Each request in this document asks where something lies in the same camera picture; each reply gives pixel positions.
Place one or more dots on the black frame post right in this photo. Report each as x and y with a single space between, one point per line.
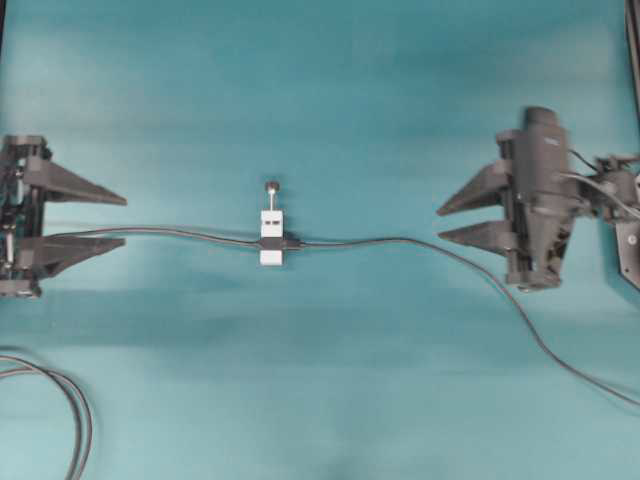
631 19

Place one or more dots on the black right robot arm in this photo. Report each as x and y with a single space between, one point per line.
598 193

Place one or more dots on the white clamp vise with screw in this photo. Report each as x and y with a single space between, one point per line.
271 230

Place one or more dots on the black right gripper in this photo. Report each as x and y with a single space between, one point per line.
542 240

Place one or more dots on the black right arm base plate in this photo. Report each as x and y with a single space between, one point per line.
627 228

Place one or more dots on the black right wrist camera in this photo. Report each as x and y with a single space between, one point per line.
540 155

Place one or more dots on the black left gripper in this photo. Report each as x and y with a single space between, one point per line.
28 179

